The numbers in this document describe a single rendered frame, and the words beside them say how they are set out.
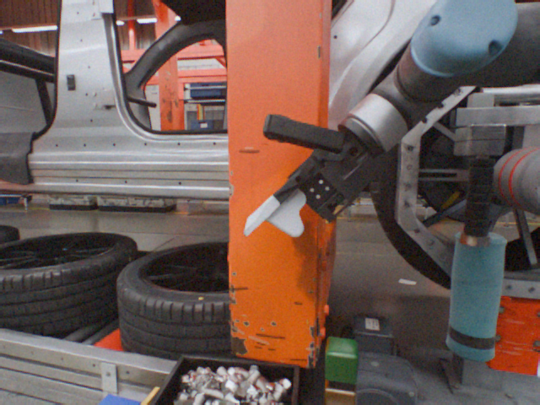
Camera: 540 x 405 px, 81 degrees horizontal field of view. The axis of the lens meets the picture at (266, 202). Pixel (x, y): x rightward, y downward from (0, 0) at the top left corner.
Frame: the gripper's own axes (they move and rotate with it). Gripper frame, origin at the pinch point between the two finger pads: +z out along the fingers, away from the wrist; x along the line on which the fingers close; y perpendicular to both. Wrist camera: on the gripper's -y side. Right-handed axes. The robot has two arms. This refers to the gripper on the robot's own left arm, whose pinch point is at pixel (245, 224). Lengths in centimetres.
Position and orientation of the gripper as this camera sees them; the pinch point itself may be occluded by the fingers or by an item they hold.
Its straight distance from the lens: 45.4
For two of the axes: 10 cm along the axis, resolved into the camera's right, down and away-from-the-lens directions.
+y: 6.8, 7.3, 0.0
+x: 0.5, -0.5, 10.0
